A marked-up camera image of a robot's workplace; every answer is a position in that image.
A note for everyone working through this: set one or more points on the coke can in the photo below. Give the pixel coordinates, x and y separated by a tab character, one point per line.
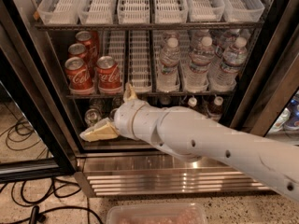
109	77
79	50
77	72
90	40

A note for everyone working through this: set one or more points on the right front water bottle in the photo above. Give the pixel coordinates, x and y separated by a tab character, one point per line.
223	71

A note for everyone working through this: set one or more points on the right brown tea bottle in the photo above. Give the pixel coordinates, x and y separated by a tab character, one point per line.
215	109

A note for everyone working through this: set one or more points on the empty white tray middle shelf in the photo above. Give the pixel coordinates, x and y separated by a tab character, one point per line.
139	66

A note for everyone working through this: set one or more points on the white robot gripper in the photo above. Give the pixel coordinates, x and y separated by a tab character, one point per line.
124	119

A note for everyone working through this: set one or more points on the left brown tea bottle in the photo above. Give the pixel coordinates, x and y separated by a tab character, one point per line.
192	102

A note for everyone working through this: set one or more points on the glass fridge door left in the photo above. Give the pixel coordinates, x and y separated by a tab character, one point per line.
31	143

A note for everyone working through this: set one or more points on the green soda can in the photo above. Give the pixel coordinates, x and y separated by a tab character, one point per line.
92	116
112	114

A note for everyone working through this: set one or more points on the stainless steel fridge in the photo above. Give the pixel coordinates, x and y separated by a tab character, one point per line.
43	30

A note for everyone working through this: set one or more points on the top shelf white tray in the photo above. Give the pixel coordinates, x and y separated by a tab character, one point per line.
133	11

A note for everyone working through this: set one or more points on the clear plastic container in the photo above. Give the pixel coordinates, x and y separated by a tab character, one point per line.
157	213

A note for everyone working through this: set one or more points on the middle front water bottle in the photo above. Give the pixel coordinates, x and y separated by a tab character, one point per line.
201	55

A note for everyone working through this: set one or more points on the brown tea bottle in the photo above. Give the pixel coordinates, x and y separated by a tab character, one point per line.
192	102
215	109

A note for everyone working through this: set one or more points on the left front water bottle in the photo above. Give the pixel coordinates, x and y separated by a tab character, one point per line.
168	65

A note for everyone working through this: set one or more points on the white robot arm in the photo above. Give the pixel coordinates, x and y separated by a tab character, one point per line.
189	135

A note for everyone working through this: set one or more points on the left green soda can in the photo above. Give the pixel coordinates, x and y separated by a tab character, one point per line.
92	116

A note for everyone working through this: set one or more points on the water bottle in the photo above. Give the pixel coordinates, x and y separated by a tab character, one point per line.
168	65
223	71
201	55

